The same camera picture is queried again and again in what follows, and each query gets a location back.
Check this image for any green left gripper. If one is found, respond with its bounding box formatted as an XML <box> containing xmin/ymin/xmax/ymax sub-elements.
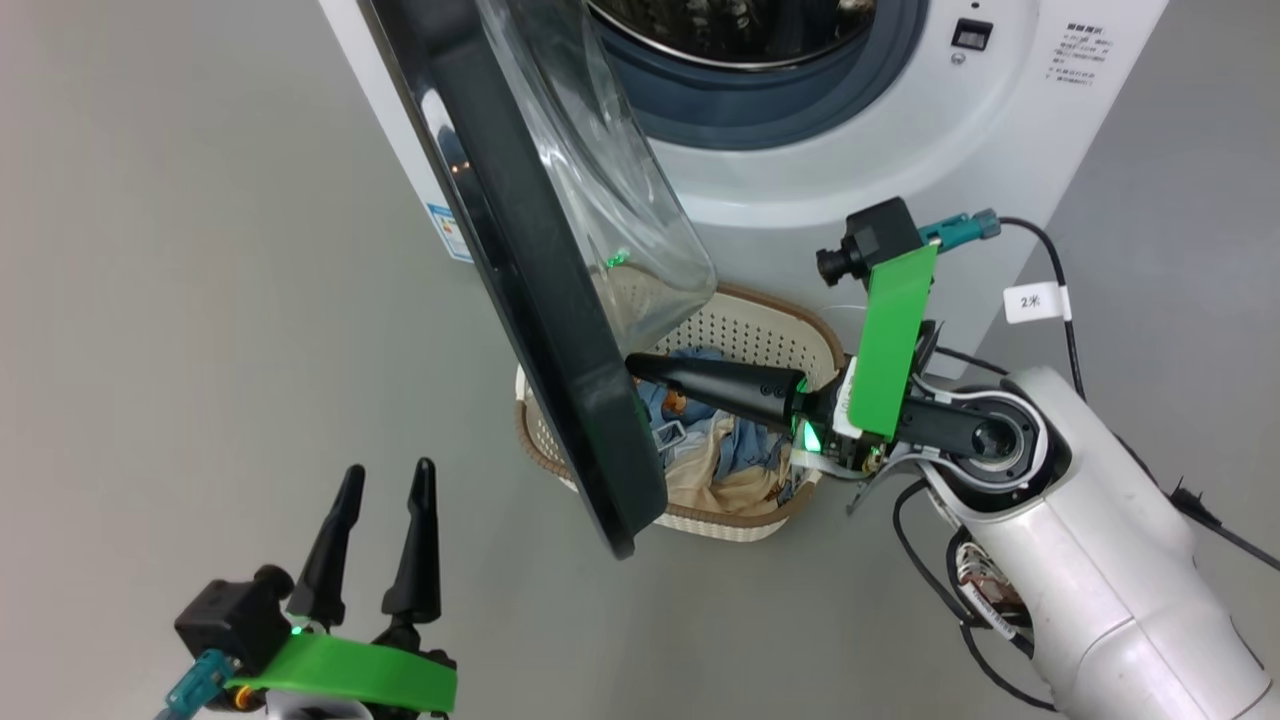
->
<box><xmin>225</xmin><ymin>457</ymin><xmax>458</xmax><ymax>720</ymax></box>

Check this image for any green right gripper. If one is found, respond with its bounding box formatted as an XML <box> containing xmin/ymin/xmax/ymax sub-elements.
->
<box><xmin>625</xmin><ymin>243</ymin><xmax>941</xmax><ymax>481</ymax></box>

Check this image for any beige garment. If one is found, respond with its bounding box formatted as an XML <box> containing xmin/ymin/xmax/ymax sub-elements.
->
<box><xmin>663</xmin><ymin>410</ymin><xmax>801</xmax><ymax>518</ymax></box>

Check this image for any dark washing machine door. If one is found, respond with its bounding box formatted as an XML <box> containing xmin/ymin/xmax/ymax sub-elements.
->
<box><xmin>360</xmin><ymin>0</ymin><xmax>719</xmax><ymax>561</ymax></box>

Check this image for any cream perforated laundry basket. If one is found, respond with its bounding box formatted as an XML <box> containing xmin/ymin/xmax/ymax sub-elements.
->
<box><xmin>515</xmin><ymin>265</ymin><xmax>849</xmax><ymax>544</ymax></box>

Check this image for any white front-load washing machine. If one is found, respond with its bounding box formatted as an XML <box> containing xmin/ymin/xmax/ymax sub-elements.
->
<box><xmin>320</xmin><ymin>0</ymin><xmax>1169</xmax><ymax>381</ymax></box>

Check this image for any grey rubber door seal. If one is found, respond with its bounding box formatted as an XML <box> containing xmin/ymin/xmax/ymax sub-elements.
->
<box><xmin>588</xmin><ymin>0</ymin><xmax>931</xmax><ymax>152</ymax></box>

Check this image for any steel washing machine drum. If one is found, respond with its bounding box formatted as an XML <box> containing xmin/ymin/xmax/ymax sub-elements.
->
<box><xmin>585</xmin><ymin>0</ymin><xmax>879</xmax><ymax>71</ymax></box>

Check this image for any blue energy label sticker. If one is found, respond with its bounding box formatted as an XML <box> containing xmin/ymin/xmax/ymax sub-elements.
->
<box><xmin>426</xmin><ymin>203</ymin><xmax>474</xmax><ymax>264</ymax></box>

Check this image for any teal left camera connector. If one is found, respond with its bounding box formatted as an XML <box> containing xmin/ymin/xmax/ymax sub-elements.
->
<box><xmin>155</xmin><ymin>650</ymin><xmax>239</xmax><ymax>720</ymax></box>

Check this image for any teal camera connector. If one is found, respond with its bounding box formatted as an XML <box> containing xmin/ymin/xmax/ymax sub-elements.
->
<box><xmin>920</xmin><ymin>209</ymin><xmax>1002</xmax><ymax>251</ymax></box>
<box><xmin>155</xmin><ymin>650</ymin><xmax>239</xmax><ymax>720</ymax></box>

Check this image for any teal right camera connector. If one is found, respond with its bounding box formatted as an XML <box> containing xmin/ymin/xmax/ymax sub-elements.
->
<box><xmin>920</xmin><ymin>209</ymin><xmax>1002</xmax><ymax>251</ymax></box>

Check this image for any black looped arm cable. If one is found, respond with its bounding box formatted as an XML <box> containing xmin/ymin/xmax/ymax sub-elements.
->
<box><xmin>892</xmin><ymin>478</ymin><xmax>1061</xmax><ymax>714</ymax></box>

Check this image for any black cable with plug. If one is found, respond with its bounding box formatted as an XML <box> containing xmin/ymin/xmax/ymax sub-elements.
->
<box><xmin>1108</xmin><ymin>430</ymin><xmax>1280</xmax><ymax>573</ymax></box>

